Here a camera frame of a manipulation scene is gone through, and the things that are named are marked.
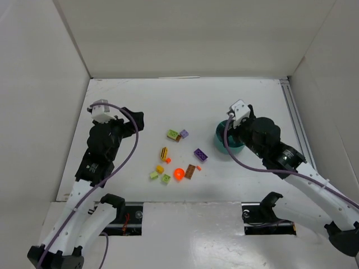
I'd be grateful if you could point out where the aluminium rail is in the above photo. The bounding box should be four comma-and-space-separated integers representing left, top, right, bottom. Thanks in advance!
279, 78, 317, 170

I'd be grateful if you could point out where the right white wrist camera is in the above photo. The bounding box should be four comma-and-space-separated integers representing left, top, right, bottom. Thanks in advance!
227, 99, 251, 128

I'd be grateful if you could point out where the yellow striped lego piece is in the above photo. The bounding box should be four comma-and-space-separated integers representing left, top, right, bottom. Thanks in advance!
160, 147, 168, 161

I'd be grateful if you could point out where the teal round divided container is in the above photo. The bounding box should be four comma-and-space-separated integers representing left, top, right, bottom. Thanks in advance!
213, 118, 246, 155

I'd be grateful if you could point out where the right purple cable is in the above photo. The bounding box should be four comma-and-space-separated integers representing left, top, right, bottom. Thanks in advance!
223, 114, 359, 211

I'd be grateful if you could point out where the green hollow lego brick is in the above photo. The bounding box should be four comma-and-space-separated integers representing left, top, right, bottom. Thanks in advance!
161, 174, 171, 185

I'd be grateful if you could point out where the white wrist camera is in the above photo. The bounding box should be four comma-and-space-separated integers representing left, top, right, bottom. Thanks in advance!
227, 99, 251, 128
89, 99, 115, 123

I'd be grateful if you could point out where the light purple square lego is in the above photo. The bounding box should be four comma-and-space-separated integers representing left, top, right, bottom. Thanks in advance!
179, 129, 188, 138

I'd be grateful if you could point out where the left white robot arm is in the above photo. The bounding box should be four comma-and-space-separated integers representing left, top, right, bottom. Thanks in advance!
27, 101, 144, 268

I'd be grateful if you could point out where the small yellow lego brick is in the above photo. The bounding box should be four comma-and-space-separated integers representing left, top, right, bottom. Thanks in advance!
156, 165, 164, 174

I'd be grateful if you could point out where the orange round lego dish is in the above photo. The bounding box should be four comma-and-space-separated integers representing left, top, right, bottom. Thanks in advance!
173, 168, 185, 181

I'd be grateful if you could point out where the purple cable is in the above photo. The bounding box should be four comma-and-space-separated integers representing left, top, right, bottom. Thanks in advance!
36, 103, 140, 269
223, 114, 359, 211

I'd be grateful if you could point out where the brown long lego plate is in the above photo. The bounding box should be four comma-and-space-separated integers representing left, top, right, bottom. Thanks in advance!
185, 164, 196, 179

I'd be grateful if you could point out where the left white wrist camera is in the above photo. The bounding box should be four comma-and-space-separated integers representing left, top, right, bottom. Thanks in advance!
89, 99, 115, 123

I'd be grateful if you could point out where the pale green lego brick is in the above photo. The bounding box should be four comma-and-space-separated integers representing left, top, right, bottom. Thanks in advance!
149, 171, 159, 180

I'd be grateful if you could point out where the dark purple long lego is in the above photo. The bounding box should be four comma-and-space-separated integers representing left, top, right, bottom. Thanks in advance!
194, 148, 208, 162

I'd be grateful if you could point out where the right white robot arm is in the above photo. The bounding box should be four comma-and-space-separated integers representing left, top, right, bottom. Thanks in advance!
223, 115, 358, 257

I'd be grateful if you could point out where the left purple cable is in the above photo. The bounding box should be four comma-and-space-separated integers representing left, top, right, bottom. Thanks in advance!
36, 103, 140, 269

